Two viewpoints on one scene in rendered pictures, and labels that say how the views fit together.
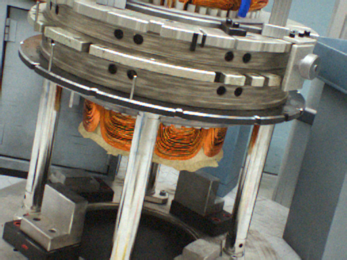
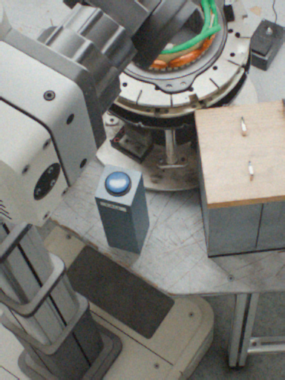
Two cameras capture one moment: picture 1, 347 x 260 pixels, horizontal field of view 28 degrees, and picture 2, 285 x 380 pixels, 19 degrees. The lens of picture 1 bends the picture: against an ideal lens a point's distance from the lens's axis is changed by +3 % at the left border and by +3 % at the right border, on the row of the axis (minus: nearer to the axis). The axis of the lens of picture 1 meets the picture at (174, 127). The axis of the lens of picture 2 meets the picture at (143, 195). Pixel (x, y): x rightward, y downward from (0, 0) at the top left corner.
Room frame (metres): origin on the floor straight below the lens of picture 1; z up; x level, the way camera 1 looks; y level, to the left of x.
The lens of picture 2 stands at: (1.72, 0.02, 2.40)
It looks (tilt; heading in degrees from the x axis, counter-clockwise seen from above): 65 degrees down; 185
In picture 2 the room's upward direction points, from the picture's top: 9 degrees counter-clockwise
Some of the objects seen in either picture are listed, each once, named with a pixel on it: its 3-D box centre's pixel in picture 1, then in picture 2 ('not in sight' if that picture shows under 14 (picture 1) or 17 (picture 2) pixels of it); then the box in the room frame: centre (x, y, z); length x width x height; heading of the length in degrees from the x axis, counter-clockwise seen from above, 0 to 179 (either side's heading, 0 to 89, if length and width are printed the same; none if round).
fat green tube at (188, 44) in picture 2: not in sight; (182, 41); (0.86, 0.05, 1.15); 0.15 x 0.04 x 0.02; 96
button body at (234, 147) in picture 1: (227, 114); (124, 211); (1.08, -0.08, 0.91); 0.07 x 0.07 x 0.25; 70
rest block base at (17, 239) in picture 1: (41, 240); not in sight; (0.72, 0.12, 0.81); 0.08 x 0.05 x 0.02; 48
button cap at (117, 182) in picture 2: not in sight; (117, 182); (1.08, -0.08, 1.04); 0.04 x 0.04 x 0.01
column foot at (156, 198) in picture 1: (146, 193); (171, 160); (0.92, 0.02, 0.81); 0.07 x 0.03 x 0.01; 88
